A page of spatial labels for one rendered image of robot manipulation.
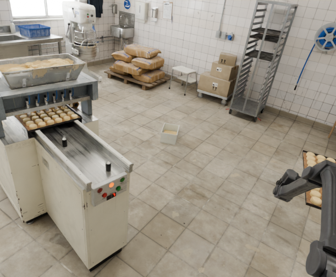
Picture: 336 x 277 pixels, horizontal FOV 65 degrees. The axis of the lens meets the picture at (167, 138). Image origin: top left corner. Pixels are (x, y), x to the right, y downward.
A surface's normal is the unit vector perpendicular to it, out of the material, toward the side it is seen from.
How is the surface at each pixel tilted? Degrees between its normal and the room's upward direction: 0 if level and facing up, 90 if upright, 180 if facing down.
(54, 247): 0
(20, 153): 90
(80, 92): 90
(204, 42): 90
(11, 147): 90
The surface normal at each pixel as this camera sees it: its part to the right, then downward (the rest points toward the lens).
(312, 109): -0.56, 0.37
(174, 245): 0.11, -0.85
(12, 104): 0.69, 0.43
